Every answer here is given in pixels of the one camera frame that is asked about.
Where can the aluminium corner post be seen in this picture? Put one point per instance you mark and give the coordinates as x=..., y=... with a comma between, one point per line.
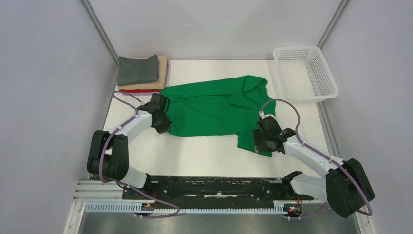
x=100, y=30
x=332, y=23

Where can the beige folded t-shirt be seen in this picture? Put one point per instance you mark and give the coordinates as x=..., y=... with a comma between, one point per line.
x=159, y=84

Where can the aluminium frame rail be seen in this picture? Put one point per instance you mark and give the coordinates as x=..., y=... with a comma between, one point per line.
x=96, y=191

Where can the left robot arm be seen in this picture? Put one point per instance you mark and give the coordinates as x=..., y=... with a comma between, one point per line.
x=109, y=150

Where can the right aluminium corner post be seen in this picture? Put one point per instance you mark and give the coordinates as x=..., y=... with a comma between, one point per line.
x=332, y=23

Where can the white slotted cable duct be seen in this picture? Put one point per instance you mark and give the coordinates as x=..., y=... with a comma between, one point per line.
x=144, y=208

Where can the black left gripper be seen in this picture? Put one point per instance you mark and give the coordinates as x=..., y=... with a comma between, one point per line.
x=166, y=126

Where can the white plastic basket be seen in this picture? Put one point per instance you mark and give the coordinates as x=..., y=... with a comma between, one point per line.
x=304, y=74

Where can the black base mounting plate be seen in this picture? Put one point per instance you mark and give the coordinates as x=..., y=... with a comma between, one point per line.
x=219, y=192

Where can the left aluminium corner post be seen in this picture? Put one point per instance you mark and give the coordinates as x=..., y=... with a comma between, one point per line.
x=100, y=30

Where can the red folded t-shirt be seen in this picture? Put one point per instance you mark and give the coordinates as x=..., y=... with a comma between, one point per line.
x=138, y=91

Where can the green t-shirt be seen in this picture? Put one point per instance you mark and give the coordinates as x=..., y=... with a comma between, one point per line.
x=220, y=107

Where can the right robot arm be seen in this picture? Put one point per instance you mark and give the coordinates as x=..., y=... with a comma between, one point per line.
x=342, y=184

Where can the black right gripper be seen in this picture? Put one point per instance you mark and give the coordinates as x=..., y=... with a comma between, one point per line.
x=258, y=139

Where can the grey folded t-shirt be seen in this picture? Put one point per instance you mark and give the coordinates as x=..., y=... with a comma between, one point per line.
x=137, y=70

